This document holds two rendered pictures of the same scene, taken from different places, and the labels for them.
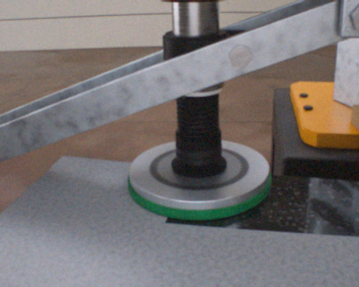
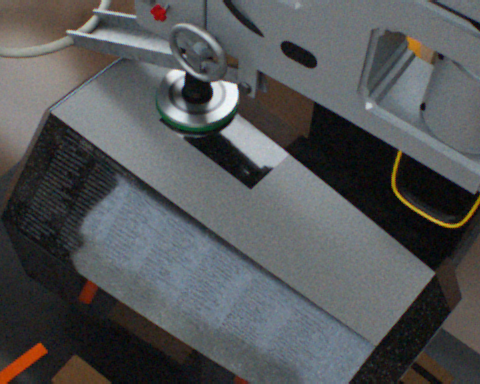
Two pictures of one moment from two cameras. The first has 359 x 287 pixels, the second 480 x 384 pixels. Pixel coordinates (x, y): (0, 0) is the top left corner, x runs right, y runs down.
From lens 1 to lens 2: 1.40 m
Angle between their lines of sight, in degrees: 40
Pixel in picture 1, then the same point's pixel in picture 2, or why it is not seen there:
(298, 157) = not seen: hidden behind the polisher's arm
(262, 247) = (184, 155)
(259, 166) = (225, 109)
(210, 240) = (167, 140)
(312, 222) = (220, 154)
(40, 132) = (118, 51)
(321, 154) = not seen: hidden behind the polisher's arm
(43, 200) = (116, 78)
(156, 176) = (170, 91)
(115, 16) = not seen: outside the picture
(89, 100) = (139, 50)
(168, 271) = (139, 147)
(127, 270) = (125, 138)
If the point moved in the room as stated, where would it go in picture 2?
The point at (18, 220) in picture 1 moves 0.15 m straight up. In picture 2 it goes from (99, 88) to (93, 49)
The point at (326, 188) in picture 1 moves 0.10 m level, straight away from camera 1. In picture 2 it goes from (253, 139) to (282, 120)
